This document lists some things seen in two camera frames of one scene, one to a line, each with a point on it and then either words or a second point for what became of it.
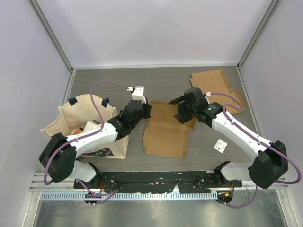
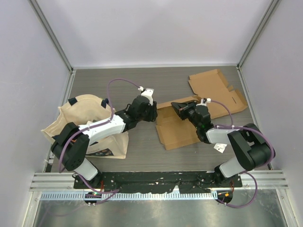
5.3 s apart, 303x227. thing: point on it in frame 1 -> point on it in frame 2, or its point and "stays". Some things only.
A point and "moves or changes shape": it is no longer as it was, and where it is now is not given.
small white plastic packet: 220,145 stays
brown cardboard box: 164,135 moves or changes shape
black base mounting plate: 188,182 stays
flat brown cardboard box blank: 213,81 stays
